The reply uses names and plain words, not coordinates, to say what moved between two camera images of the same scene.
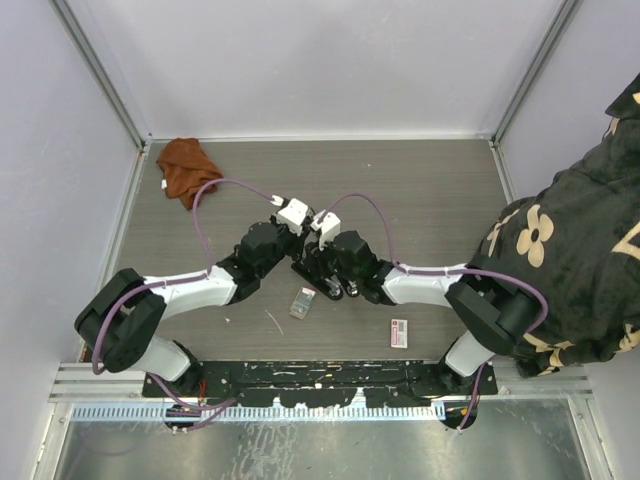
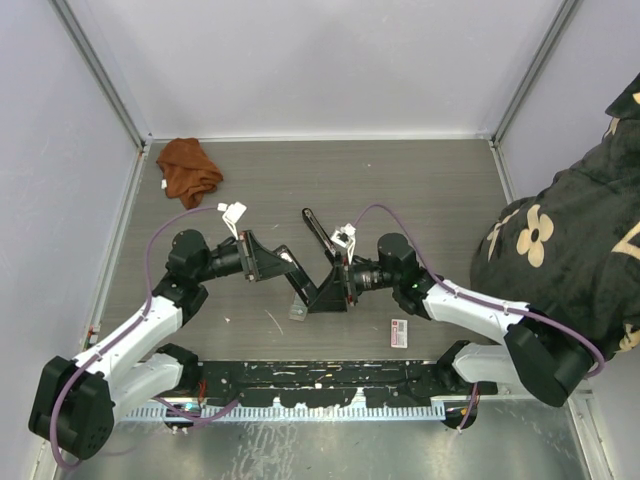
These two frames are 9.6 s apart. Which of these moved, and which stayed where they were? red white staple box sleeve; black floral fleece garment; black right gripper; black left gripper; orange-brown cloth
Moved: black left gripper; black right gripper
Stayed: red white staple box sleeve; black floral fleece garment; orange-brown cloth
